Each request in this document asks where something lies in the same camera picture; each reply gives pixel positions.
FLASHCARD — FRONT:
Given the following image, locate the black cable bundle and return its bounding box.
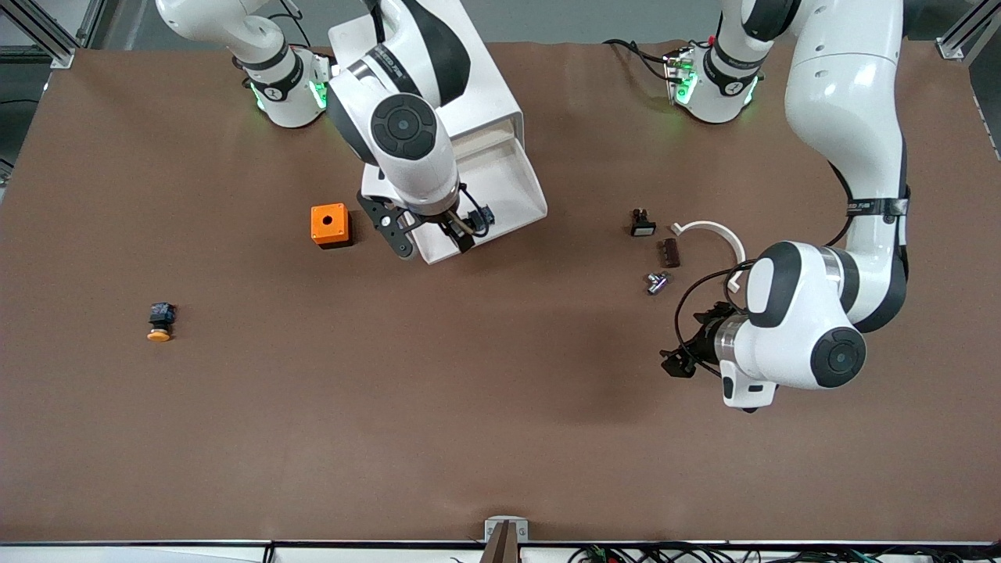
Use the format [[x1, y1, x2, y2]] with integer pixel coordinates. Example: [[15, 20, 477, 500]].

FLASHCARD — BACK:
[[567, 542, 1001, 563]]

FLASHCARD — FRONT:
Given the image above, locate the grey metal bracket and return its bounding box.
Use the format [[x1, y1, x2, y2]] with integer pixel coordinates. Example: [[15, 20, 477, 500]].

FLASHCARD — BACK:
[[484, 516, 529, 544]]

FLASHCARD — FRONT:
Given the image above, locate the aluminium frame post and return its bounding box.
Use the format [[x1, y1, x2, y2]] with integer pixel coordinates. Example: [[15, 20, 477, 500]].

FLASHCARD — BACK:
[[936, 0, 1001, 62], [0, 0, 106, 70]]

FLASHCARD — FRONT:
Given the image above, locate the brown bar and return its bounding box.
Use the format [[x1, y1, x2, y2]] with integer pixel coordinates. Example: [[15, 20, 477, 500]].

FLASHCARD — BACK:
[[479, 521, 521, 563]]

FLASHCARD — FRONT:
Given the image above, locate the white half-ring pipe clamp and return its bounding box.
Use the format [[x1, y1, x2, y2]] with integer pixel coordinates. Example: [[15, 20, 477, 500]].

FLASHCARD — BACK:
[[670, 221, 748, 295]]

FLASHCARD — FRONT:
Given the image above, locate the white table edge rail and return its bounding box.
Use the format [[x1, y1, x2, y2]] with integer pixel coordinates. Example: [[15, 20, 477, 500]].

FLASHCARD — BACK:
[[0, 540, 1001, 563]]

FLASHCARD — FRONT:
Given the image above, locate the yellow mushroom push button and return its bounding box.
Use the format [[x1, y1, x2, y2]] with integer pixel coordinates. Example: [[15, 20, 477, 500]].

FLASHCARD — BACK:
[[146, 302, 178, 343]]

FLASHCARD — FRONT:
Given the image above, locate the orange box with hole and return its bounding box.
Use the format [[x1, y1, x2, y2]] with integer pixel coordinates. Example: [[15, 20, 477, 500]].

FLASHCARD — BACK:
[[310, 203, 353, 249]]

